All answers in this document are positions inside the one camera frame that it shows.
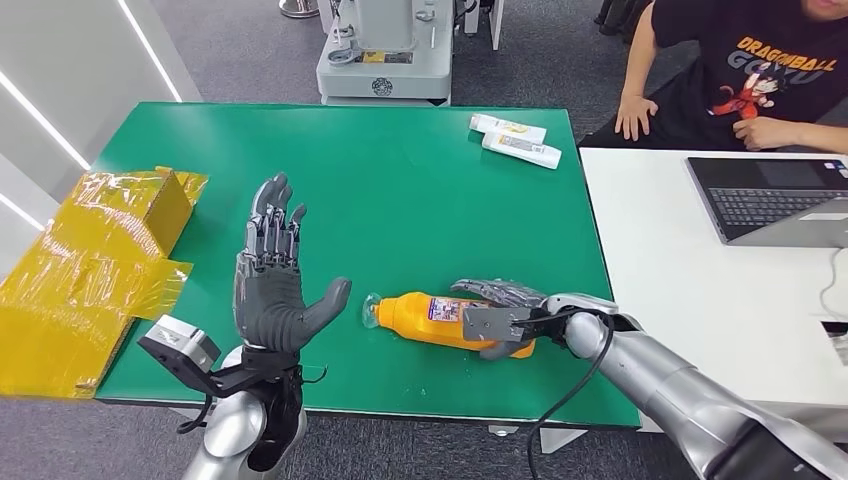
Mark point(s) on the grey machine base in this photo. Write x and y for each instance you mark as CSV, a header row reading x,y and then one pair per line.
x,y
384,73

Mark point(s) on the metal table bracket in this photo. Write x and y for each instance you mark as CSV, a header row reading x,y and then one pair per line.
x,y
503,430

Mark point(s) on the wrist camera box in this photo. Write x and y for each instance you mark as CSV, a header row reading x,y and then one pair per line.
x,y
493,324
179,344

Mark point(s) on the white tube grey label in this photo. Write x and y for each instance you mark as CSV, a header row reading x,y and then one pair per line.
x,y
522,149

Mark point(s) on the person's right forearm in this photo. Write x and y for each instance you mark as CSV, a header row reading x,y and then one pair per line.
x,y
637,66

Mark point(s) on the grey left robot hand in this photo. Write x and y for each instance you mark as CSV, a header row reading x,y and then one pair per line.
x,y
268,311

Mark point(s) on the dark grey laptop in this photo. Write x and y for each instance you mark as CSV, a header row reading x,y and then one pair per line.
x,y
762,199

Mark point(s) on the person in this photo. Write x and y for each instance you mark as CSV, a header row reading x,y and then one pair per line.
x,y
782,40

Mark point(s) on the yellow taped cardboard box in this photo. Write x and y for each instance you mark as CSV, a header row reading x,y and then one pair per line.
x,y
79,298

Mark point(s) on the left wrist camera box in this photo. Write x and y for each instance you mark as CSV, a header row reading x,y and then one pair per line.
x,y
179,344

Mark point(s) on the orange plastic bottle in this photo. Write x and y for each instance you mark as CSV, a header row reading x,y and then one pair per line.
x,y
411,318

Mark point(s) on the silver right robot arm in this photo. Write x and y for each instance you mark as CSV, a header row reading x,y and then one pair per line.
x,y
662,391

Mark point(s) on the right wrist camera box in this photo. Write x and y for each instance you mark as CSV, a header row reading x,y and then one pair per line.
x,y
493,324

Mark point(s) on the white furniture panel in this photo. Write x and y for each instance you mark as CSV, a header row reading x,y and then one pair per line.
x,y
495,20

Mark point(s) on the person's left hand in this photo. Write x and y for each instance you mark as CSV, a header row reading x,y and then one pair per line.
x,y
762,132

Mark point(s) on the person's left forearm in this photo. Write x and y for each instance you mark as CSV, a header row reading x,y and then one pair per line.
x,y
821,138

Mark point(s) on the dark flat device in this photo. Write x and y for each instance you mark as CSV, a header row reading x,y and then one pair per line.
x,y
839,341

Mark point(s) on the white tube yellow print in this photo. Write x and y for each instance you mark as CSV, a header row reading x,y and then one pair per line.
x,y
509,127

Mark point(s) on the black items on floor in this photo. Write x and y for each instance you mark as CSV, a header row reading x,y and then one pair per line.
x,y
613,13

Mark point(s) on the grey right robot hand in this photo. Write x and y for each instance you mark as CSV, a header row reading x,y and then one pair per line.
x,y
503,291

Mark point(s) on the chrome chair base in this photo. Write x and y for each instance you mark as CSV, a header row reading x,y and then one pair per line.
x,y
299,8

